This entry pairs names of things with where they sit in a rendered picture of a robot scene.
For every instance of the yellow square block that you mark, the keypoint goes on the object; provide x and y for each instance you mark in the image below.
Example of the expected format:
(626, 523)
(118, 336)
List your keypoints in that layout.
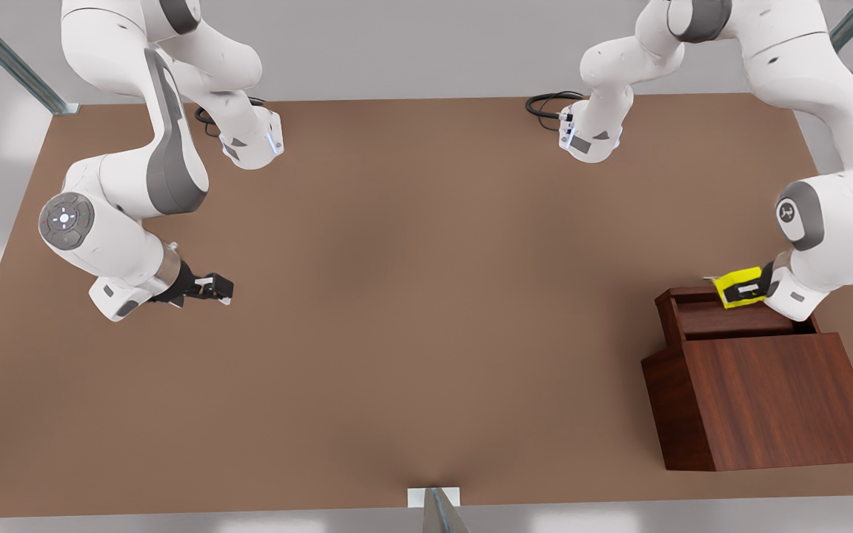
(730, 290)

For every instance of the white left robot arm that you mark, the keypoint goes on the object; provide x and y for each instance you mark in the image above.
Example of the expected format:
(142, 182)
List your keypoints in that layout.
(826, 215)

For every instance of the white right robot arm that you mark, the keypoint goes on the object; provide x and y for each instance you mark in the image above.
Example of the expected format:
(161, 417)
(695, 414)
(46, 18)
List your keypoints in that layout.
(119, 178)

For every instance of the dark wooden drawer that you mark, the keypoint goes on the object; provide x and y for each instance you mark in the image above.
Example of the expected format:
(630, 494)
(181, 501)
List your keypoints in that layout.
(723, 318)

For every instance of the dark wooden cabinet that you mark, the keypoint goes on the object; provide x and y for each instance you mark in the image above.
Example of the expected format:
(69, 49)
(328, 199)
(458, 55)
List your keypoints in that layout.
(767, 403)

